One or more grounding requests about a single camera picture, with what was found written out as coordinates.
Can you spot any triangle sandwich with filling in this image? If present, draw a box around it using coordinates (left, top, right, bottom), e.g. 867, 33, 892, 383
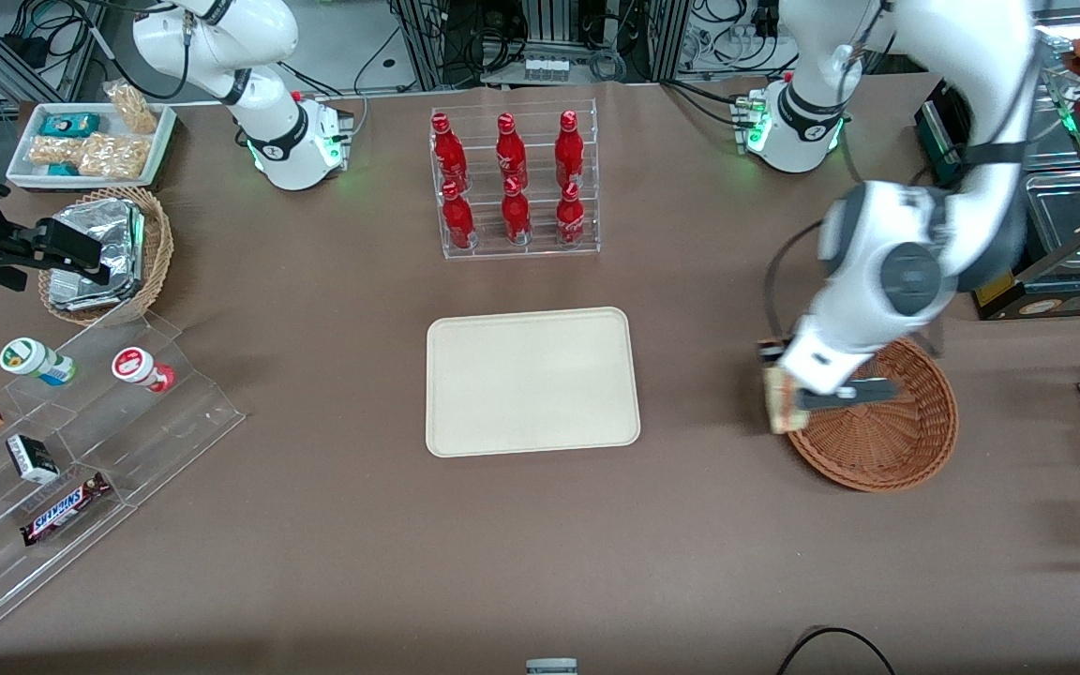
763, 366, 810, 435

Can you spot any round brown wicker basket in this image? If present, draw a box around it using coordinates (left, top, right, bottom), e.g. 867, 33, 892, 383
784, 336, 959, 493

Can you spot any tan wicker basket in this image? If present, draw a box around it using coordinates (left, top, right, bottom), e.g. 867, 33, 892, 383
37, 186, 174, 327

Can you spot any white rectangular snack tray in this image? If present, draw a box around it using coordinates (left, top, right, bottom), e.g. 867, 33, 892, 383
6, 101, 177, 190

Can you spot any cream rectangular serving tray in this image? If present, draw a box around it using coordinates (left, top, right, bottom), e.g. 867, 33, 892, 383
425, 307, 642, 459

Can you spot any silver foil packet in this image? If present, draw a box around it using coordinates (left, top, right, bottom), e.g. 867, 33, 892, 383
48, 199, 147, 312

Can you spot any green-lidded yogurt cup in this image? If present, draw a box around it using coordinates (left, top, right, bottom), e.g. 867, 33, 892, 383
0, 337, 78, 387

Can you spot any peanut brittle bag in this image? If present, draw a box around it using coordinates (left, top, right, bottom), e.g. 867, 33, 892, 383
79, 131, 153, 181
28, 135, 83, 168
105, 81, 159, 134

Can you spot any red-lidded yogurt cup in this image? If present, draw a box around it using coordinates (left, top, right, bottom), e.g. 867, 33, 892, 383
111, 346, 176, 394

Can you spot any small black white box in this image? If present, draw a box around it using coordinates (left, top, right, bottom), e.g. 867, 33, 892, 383
6, 433, 61, 486

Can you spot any clear acrylic stepped stand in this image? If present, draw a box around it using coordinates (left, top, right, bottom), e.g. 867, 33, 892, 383
0, 309, 247, 638

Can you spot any red cola bottle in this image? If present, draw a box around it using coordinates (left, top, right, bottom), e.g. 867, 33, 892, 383
442, 180, 477, 250
496, 112, 530, 188
502, 176, 533, 247
555, 110, 586, 188
431, 112, 468, 193
556, 181, 588, 247

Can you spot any black food warmer cabinet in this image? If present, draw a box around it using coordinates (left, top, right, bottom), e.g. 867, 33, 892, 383
915, 0, 1080, 322

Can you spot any brown chocolate bar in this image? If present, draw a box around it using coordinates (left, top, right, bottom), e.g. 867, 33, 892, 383
19, 471, 113, 548

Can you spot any clear acrylic bottle rack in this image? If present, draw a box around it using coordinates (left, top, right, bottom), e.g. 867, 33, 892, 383
428, 98, 602, 262

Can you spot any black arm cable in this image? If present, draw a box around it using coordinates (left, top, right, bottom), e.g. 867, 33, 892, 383
763, 220, 827, 350

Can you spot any black floor cable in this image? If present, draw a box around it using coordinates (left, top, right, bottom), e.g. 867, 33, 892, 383
776, 626, 897, 675

